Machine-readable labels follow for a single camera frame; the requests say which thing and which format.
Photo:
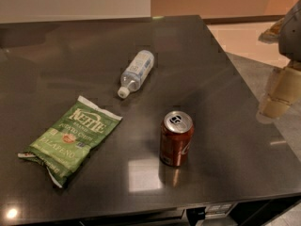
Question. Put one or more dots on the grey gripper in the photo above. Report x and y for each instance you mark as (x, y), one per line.
(292, 37)

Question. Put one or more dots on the clear plastic water bottle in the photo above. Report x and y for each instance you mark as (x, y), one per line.
(135, 74)

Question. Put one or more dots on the red coke can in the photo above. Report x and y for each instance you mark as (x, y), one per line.
(177, 129)

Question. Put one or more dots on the white label under table edge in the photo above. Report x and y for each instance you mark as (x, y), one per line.
(219, 208)

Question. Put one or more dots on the green jalapeno chips bag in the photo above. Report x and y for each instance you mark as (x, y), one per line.
(66, 144)

